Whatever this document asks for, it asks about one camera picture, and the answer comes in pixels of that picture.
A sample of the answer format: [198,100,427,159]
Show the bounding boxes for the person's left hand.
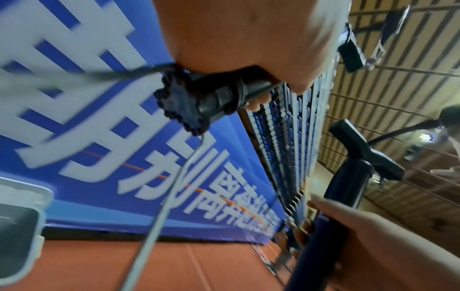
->
[152,0,351,113]

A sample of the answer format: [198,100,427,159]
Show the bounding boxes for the person's right hand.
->
[294,194,460,291]

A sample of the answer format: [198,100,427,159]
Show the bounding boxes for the clear plastic storage bin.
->
[0,203,46,287]

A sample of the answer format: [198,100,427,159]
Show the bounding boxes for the rows of blue spectator seats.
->
[247,50,343,228]

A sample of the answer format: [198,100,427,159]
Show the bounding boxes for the blue printed barrier board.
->
[0,0,288,245]

